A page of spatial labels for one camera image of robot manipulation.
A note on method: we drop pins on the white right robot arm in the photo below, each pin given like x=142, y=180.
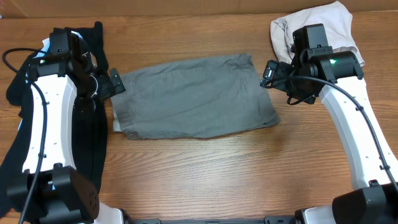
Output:
x=338, y=81

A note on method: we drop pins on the black garment with blue stripes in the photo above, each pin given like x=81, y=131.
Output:
x=89, y=127

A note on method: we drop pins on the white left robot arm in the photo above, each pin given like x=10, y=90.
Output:
x=49, y=187

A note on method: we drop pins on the grey shorts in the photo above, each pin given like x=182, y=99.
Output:
x=199, y=98

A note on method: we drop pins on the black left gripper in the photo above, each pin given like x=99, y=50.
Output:
x=109, y=88

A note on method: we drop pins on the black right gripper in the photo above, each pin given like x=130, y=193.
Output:
x=280, y=70

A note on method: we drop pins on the beige folded shorts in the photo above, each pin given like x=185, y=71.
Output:
x=336, y=19

